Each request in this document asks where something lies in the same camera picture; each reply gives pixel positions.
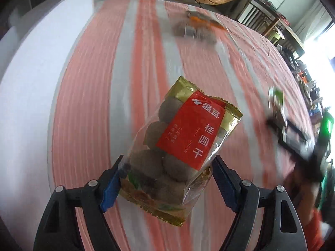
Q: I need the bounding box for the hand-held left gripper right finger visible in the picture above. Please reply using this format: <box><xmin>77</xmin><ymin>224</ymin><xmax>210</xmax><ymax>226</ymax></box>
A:
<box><xmin>211</xmin><ymin>155</ymin><xmax>308</xmax><ymax>251</ymax></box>

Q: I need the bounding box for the dark wooden chair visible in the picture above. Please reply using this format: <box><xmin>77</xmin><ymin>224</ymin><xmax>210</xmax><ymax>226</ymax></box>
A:
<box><xmin>237</xmin><ymin>0</ymin><xmax>286</xmax><ymax>39</ymax></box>

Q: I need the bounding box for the orange snack packet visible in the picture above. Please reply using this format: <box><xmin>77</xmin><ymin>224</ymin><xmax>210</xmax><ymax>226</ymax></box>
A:
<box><xmin>187</xmin><ymin>10</ymin><xmax>228</xmax><ymax>31</ymax></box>

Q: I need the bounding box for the green snack packet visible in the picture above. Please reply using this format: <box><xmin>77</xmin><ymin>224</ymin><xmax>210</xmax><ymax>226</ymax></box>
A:
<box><xmin>268</xmin><ymin>87</ymin><xmax>286</xmax><ymax>123</ymax></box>

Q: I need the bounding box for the person's right forearm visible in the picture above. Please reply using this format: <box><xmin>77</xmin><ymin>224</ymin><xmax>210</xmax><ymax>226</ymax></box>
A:
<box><xmin>285</xmin><ymin>170</ymin><xmax>329</xmax><ymax>251</ymax></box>

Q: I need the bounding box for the brown snack packet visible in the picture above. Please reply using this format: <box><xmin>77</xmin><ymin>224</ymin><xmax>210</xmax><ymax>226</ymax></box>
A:
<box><xmin>171</xmin><ymin>21</ymin><xmax>218</xmax><ymax>45</ymax></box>

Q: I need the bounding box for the window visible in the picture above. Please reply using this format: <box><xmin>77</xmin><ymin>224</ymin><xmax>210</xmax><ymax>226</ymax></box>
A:
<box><xmin>301</xmin><ymin>18</ymin><xmax>335</xmax><ymax>74</ymax></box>

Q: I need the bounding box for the pink striped tablecloth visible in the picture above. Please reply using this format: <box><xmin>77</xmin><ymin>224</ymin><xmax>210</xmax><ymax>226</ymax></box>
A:
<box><xmin>47</xmin><ymin>0</ymin><xmax>318</xmax><ymax>251</ymax></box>

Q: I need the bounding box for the cluttered side table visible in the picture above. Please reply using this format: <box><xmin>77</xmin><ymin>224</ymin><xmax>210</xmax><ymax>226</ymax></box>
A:
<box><xmin>277</xmin><ymin>31</ymin><xmax>335</xmax><ymax>117</ymax></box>

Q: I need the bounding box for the red label longan packet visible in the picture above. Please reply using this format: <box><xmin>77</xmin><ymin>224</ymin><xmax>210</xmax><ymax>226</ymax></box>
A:
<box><xmin>118</xmin><ymin>76</ymin><xmax>243</xmax><ymax>227</ymax></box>

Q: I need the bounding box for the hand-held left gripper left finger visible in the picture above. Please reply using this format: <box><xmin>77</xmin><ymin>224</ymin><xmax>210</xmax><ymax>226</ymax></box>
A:
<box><xmin>33</xmin><ymin>155</ymin><xmax>125</xmax><ymax>251</ymax></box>

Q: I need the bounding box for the white cardboard box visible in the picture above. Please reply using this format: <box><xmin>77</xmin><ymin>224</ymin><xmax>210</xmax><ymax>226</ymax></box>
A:
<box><xmin>0</xmin><ymin>0</ymin><xmax>95</xmax><ymax>225</ymax></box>

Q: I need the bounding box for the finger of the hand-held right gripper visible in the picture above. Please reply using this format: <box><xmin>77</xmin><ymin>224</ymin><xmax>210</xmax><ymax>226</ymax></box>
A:
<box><xmin>284</xmin><ymin>119</ymin><xmax>313</xmax><ymax>147</ymax></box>
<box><xmin>265</xmin><ymin>118</ymin><xmax>318</xmax><ymax>168</ymax></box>

